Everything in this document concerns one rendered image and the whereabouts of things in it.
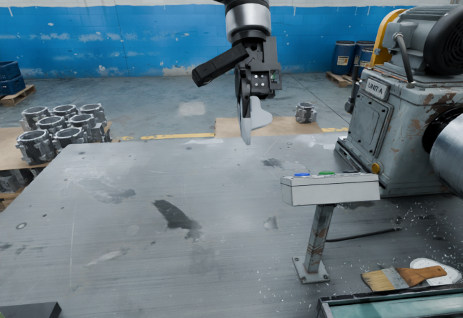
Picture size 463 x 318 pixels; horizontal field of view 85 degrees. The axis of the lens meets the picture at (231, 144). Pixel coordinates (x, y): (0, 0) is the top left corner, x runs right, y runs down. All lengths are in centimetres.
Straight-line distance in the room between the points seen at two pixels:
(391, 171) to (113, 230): 85
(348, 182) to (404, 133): 40
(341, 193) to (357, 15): 608
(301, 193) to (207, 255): 33
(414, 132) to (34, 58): 653
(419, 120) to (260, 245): 56
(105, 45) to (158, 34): 110
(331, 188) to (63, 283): 63
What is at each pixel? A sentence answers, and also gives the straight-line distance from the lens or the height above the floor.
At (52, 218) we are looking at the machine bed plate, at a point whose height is 80.
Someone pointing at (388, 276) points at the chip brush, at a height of 81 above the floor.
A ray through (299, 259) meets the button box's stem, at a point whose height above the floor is 81.
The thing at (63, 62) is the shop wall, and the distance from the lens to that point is 647.
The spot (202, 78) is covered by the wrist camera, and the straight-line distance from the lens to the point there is 48.
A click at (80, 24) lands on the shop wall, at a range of 617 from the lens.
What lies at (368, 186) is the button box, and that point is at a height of 107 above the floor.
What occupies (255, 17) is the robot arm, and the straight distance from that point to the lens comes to 52.
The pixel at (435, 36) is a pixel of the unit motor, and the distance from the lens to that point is 91.
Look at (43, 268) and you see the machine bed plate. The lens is 82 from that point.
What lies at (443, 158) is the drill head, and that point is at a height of 103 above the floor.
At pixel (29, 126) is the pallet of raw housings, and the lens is 282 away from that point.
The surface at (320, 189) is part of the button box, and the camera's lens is 50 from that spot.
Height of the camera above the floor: 136
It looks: 29 degrees down
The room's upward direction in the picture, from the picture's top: straight up
